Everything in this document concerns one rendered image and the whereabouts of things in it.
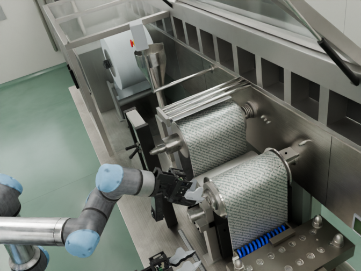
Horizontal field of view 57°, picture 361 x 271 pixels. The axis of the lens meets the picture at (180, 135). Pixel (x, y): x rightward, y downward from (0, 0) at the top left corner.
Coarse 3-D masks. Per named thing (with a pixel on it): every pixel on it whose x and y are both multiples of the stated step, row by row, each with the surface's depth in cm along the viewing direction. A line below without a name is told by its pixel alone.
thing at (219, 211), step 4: (204, 184) 110; (208, 184) 107; (204, 188) 112; (208, 188) 107; (212, 188) 105; (212, 192) 105; (216, 196) 104; (216, 200) 104; (220, 204) 104; (220, 208) 104; (216, 212) 110; (220, 212) 106
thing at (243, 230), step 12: (276, 204) 115; (252, 216) 112; (264, 216) 115; (276, 216) 118; (240, 228) 113; (252, 228) 116; (264, 228) 119; (276, 228) 122; (240, 240) 116; (252, 240) 119
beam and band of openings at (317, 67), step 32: (160, 0) 179; (192, 32) 165; (224, 32) 128; (256, 32) 110; (224, 64) 142; (256, 64) 117; (288, 64) 100; (320, 64) 88; (352, 64) 81; (288, 96) 107; (320, 96) 93; (352, 96) 82; (352, 128) 93
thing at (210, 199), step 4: (204, 192) 110; (208, 192) 107; (208, 196) 107; (212, 196) 106; (208, 200) 109; (212, 200) 105; (208, 204) 111; (212, 204) 107; (216, 204) 106; (212, 208) 109; (216, 208) 107
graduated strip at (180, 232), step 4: (180, 232) 144; (180, 236) 143; (184, 236) 142; (184, 240) 140; (188, 240) 140; (188, 244) 139; (188, 248) 137; (192, 248) 137; (192, 256) 134; (196, 256) 133; (196, 260) 132; (200, 264) 130; (200, 268) 129; (204, 268) 128
